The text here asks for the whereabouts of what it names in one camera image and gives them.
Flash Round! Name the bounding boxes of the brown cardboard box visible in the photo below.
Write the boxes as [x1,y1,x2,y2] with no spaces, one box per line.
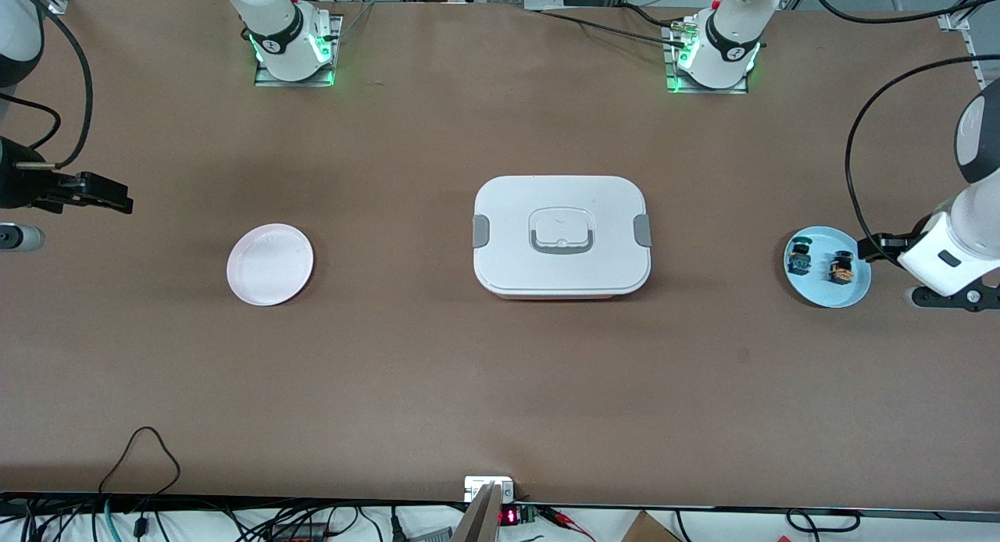
[621,511,680,542]

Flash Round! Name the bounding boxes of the light blue round plate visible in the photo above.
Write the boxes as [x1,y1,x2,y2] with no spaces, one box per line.
[784,226,872,308]

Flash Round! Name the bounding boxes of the pink round plate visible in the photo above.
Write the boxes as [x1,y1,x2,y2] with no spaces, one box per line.
[227,223,315,307]

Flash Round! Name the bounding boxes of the red clip test leads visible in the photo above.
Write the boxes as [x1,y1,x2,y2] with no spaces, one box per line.
[539,507,596,542]

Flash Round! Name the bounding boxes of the small white mounting block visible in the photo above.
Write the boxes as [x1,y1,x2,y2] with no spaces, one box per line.
[464,476,515,502]

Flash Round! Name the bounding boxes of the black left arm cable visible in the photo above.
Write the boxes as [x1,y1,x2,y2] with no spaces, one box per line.
[809,0,1000,250]

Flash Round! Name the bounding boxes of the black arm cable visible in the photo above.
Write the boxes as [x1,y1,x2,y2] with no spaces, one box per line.
[0,0,94,168]
[809,0,1000,250]

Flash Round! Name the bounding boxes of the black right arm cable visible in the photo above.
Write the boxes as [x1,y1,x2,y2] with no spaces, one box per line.
[0,0,94,168]

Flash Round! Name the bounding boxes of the aluminium corner frame rail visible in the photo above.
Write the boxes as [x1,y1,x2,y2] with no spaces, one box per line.
[936,0,1000,90]

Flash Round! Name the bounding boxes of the thin black looped cable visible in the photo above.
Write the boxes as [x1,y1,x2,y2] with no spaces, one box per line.
[98,426,182,496]

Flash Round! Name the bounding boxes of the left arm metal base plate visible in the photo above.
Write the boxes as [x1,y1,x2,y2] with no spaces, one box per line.
[666,27,749,95]

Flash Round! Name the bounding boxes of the black coiled floor cable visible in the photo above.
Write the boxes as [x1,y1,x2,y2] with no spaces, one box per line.
[785,509,860,533]

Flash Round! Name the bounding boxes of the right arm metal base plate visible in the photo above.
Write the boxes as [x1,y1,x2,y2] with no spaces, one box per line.
[254,15,343,87]

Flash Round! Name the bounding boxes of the white lunch box grey handle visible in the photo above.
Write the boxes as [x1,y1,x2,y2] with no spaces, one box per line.
[473,175,652,301]

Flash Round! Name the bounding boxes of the black base cable gold connector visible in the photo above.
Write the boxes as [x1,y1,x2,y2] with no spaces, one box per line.
[531,9,688,45]

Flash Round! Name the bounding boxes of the grey camera support bar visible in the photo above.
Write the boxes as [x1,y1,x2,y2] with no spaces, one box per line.
[452,483,505,542]

